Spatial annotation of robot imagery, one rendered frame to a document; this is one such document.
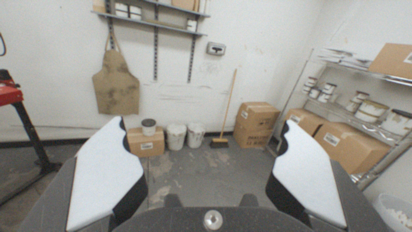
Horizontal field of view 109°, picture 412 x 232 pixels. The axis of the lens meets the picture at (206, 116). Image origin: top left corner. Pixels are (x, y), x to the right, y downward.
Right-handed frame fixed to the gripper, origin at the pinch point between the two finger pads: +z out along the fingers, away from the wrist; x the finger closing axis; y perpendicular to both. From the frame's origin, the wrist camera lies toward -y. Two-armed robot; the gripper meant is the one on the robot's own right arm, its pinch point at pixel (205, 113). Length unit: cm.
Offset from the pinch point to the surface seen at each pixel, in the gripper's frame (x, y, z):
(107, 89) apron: -119, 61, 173
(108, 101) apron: -122, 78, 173
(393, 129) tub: 187, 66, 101
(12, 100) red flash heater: -145, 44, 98
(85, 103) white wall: -151, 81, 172
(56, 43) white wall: -154, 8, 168
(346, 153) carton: 164, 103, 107
